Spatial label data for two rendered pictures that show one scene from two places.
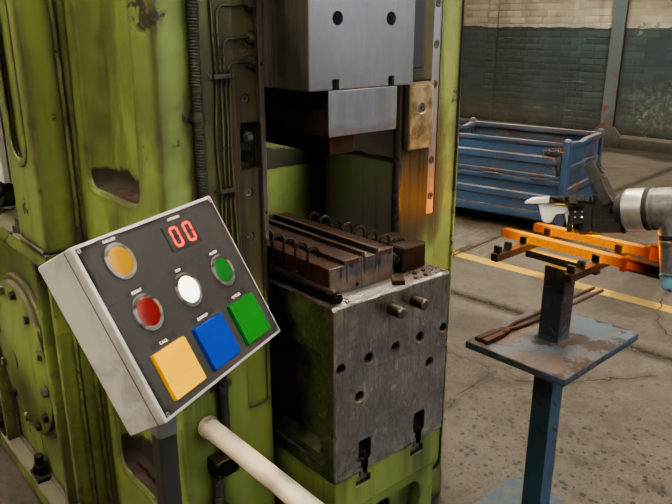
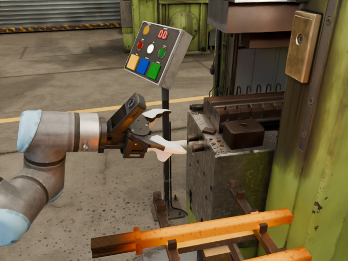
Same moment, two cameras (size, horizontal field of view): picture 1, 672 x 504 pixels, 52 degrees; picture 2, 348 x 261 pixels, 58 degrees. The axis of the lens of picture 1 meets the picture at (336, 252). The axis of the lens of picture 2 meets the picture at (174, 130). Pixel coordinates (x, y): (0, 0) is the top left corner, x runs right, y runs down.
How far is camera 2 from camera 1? 221 cm
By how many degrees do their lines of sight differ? 105
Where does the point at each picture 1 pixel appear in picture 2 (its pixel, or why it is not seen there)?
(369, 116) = (217, 18)
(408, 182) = (289, 104)
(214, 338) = (142, 64)
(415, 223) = (288, 145)
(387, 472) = not seen: hidden behind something
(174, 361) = (132, 59)
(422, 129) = (296, 60)
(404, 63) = not seen: outside the picture
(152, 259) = (151, 34)
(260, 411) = not seen: hidden behind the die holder
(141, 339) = (134, 49)
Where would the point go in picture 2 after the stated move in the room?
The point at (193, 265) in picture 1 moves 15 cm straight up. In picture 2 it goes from (157, 44) to (156, 12)
